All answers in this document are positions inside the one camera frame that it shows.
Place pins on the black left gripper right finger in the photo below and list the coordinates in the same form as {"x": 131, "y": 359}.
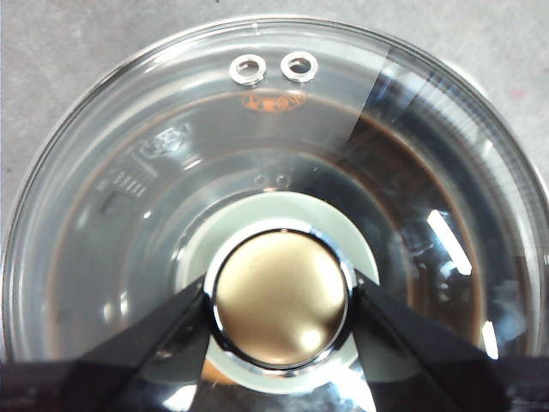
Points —
{"x": 450, "y": 377}

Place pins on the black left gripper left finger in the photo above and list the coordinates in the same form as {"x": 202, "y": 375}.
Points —
{"x": 86, "y": 386}

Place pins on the glass lid with green knob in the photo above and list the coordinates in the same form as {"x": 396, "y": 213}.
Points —
{"x": 281, "y": 296}

